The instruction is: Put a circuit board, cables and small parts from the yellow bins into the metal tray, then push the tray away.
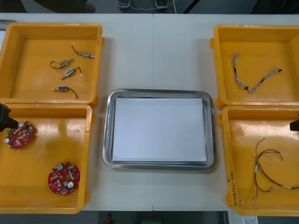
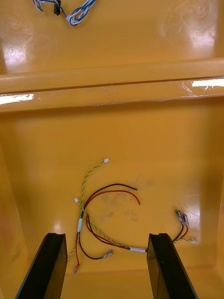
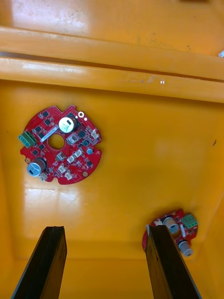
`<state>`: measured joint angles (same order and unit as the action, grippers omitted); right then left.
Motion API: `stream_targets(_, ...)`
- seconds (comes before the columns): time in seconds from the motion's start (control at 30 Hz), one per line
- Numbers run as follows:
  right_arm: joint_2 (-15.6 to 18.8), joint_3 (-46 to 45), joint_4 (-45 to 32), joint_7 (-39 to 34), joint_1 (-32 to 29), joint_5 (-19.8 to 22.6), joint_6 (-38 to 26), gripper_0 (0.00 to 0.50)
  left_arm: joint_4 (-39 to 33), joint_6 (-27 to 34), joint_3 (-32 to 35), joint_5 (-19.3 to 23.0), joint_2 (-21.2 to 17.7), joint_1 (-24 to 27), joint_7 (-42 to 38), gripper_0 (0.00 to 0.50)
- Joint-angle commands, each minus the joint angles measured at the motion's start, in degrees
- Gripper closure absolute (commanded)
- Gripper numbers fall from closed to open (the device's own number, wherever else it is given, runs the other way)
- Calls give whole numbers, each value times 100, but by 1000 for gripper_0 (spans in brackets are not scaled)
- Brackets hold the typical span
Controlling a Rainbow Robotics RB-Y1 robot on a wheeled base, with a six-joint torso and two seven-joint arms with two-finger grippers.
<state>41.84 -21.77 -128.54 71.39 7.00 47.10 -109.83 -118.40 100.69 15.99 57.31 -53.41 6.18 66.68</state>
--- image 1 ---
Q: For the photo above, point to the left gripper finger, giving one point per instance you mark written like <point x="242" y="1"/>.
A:
<point x="9" y="123"/>
<point x="5" y="110"/>

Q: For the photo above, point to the round red circuit board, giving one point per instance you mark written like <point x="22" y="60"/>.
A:
<point x="63" y="179"/>
<point x="22" y="138"/>

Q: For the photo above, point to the blue label solenoid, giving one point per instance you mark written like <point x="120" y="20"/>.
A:
<point x="61" y="88"/>
<point x="69" y="72"/>

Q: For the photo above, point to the yellow-orange plastic bin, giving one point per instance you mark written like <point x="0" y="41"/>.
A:
<point x="42" y="144"/>
<point x="35" y="93"/>
<point x="238" y="144"/>
<point x="261" y="46"/>

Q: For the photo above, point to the steel tray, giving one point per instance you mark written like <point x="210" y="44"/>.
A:
<point x="108" y="130"/>

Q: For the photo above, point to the white paper sheet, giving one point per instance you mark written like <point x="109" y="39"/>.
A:
<point x="158" y="130"/>

